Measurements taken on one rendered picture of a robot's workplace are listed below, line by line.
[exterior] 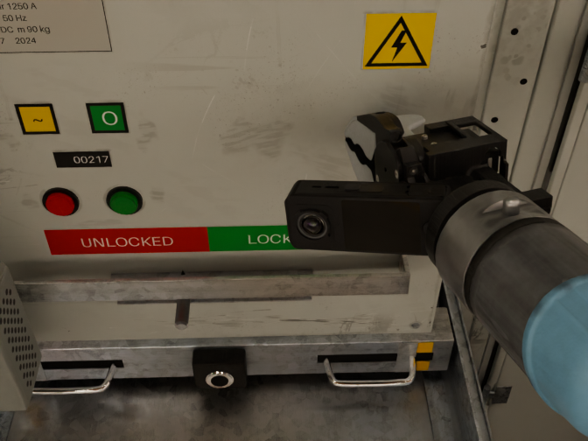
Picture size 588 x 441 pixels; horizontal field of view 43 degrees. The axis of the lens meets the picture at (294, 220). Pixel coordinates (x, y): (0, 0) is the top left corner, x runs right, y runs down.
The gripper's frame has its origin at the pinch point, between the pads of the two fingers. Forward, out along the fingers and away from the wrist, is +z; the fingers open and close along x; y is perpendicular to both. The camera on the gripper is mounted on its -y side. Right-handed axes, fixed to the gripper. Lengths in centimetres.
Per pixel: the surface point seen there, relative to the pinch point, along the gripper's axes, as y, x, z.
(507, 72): 22.0, -1.2, 11.1
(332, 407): -1.0, -37.2, 6.8
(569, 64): 28.2, -0.9, 9.4
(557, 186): 29.5, -16.4, 10.9
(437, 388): 11.7, -37.1, 5.4
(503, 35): 20.7, 3.1, 10.3
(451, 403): 12.4, -37.8, 3.0
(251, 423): -10.8, -37.0, 7.5
